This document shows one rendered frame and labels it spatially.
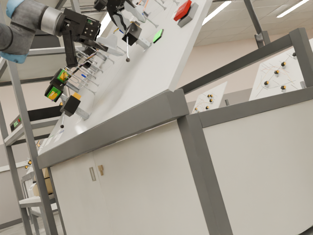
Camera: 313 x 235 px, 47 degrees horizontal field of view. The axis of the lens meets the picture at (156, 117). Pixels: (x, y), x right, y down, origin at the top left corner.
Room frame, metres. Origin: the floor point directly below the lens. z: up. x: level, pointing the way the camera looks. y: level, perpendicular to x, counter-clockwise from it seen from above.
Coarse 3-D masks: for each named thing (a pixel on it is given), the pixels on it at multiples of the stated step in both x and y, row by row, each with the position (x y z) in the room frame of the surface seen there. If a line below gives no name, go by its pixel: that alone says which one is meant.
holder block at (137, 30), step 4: (132, 24) 1.15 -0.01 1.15; (128, 28) 1.15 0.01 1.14; (132, 28) 1.14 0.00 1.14; (136, 28) 1.15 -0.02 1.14; (140, 28) 1.17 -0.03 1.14; (124, 32) 1.17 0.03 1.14; (128, 32) 1.12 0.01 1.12; (132, 32) 1.13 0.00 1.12; (136, 32) 1.15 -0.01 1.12; (140, 32) 1.16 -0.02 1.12; (124, 36) 1.14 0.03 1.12; (128, 36) 1.14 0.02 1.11; (132, 36) 1.13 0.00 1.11; (136, 36) 1.14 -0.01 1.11; (124, 40) 1.15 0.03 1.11; (128, 40) 1.15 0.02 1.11; (132, 40) 1.15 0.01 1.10; (136, 40) 1.14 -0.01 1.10; (132, 44) 1.16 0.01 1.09
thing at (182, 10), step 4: (188, 0) 0.97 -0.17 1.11; (184, 4) 0.98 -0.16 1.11; (188, 4) 0.97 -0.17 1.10; (180, 8) 0.99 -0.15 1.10; (184, 8) 0.96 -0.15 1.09; (188, 8) 0.96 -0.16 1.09; (180, 12) 0.97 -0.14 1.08; (184, 12) 0.95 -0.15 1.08; (188, 12) 0.97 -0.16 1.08; (176, 16) 0.98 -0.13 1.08; (180, 16) 0.97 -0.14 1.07; (184, 16) 0.98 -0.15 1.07; (176, 20) 0.99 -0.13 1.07
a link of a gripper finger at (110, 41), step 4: (100, 36) 1.06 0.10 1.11; (108, 36) 1.06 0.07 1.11; (112, 36) 1.06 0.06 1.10; (116, 36) 1.07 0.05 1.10; (96, 40) 1.06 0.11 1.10; (100, 40) 1.06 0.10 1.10; (104, 40) 1.06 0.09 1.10; (108, 40) 1.06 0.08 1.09; (112, 40) 1.06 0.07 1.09; (104, 44) 1.07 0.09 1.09; (108, 44) 1.07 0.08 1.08; (112, 44) 1.07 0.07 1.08; (108, 48) 1.06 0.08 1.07; (112, 48) 1.07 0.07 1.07; (108, 52) 1.06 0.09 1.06; (112, 52) 1.07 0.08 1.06; (116, 52) 1.07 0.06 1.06; (120, 52) 1.08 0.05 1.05
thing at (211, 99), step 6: (222, 84) 7.20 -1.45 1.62; (210, 90) 7.64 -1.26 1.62; (216, 90) 7.34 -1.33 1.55; (222, 90) 7.07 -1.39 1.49; (198, 96) 8.11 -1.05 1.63; (204, 96) 7.78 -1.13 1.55; (210, 96) 7.25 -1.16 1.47; (216, 96) 7.21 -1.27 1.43; (222, 96) 6.98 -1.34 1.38; (198, 102) 7.94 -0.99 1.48; (204, 102) 7.37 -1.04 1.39; (210, 102) 7.22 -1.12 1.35; (216, 102) 7.08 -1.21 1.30; (228, 102) 7.02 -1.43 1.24; (198, 108) 7.78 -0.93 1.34; (204, 108) 7.47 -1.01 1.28; (210, 108) 7.21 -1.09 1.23
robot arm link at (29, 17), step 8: (8, 0) 1.01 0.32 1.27; (16, 0) 1.01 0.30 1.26; (24, 0) 1.01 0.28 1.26; (32, 0) 1.03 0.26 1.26; (8, 8) 1.01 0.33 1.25; (16, 8) 1.01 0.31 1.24; (24, 8) 1.01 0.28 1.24; (32, 8) 1.01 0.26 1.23; (40, 8) 1.02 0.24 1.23; (8, 16) 1.04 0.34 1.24; (16, 16) 1.02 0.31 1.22; (24, 16) 1.02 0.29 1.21; (32, 16) 1.02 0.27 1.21; (40, 16) 1.02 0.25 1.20; (24, 24) 1.02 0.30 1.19; (32, 24) 1.03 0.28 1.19; (40, 24) 1.03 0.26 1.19
